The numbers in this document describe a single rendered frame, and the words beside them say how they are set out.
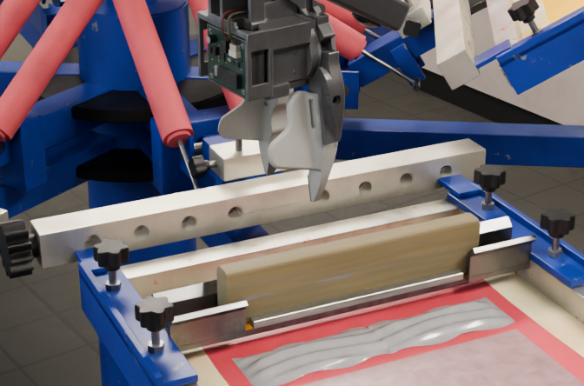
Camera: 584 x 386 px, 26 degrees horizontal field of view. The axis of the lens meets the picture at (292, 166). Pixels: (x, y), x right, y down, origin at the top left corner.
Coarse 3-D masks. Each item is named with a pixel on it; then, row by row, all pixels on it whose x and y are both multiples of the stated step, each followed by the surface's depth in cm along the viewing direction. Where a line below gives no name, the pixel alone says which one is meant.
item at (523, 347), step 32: (480, 288) 168; (384, 320) 161; (416, 352) 154; (448, 352) 153; (480, 352) 153; (512, 352) 153; (544, 352) 153; (576, 352) 154; (448, 384) 147; (480, 384) 147; (512, 384) 147; (544, 384) 147; (576, 384) 147
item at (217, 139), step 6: (204, 138) 194; (210, 138) 194; (216, 138) 194; (222, 138) 194; (204, 144) 193; (210, 144) 192; (204, 150) 194; (204, 156) 194; (210, 174) 193; (264, 174) 181; (234, 180) 184; (240, 180) 182
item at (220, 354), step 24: (264, 336) 157; (288, 336) 157; (312, 336) 157; (216, 360) 152; (384, 360) 152; (240, 384) 147; (288, 384) 147; (312, 384) 147; (336, 384) 147; (360, 384) 147; (384, 384) 147; (408, 384) 147
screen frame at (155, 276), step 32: (320, 224) 178; (352, 224) 178; (384, 224) 178; (192, 256) 169; (224, 256) 169; (256, 256) 171; (160, 288) 166; (544, 288) 166; (576, 288) 161; (192, 384) 141
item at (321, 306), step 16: (448, 272) 164; (384, 288) 160; (400, 288) 160; (416, 288) 161; (304, 304) 156; (320, 304) 156; (336, 304) 157; (352, 304) 158; (256, 320) 153; (272, 320) 153; (288, 320) 154
